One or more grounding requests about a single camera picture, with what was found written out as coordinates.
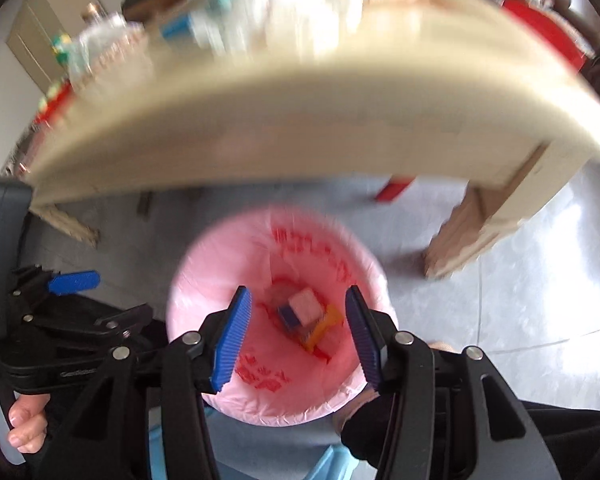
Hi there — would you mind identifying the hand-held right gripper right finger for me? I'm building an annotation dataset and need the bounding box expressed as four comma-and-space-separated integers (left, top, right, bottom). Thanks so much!
345, 285, 563, 480

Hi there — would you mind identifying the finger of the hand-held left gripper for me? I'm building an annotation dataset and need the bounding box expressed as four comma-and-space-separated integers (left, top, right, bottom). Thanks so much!
27, 302, 154, 343
12, 266, 102, 307

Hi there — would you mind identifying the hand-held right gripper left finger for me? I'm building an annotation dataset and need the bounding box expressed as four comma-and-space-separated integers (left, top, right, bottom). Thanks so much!
37, 285, 253, 480

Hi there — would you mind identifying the bin with pink bag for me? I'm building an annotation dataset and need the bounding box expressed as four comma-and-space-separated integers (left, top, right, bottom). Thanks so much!
166, 205, 393, 428

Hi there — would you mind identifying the person's left hand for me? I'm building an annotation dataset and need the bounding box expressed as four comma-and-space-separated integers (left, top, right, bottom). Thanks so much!
0, 390, 49, 454

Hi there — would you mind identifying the orange plastic piece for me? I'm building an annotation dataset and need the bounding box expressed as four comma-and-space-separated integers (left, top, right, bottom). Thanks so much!
302, 305, 345, 352

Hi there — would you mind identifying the pink cube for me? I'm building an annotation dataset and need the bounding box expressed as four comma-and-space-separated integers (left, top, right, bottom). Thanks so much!
287, 287, 326, 326

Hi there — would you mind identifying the light blue plastic stool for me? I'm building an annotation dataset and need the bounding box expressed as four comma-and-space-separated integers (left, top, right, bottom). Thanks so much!
147, 404, 362, 480

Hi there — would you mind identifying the red packet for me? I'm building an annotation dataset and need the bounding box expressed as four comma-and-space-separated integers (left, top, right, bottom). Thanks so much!
32, 82, 74, 127

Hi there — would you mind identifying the beige cabinet door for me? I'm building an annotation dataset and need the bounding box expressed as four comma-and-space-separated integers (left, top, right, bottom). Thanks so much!
7, 0, 112, 92

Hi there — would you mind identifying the clear bag of nuts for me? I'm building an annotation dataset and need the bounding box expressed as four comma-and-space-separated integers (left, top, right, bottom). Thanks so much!
67, 12, 153, 92

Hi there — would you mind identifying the beige wooden table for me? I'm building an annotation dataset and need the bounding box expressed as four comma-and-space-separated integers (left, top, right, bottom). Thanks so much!
27, 0, 600, 281

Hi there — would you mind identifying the blue printed packet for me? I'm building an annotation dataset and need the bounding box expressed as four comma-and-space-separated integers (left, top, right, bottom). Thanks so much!
160, 12, 202, 44

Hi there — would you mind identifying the white packaging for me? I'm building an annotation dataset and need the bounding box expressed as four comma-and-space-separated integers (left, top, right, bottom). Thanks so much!
215, 0, 422, 56

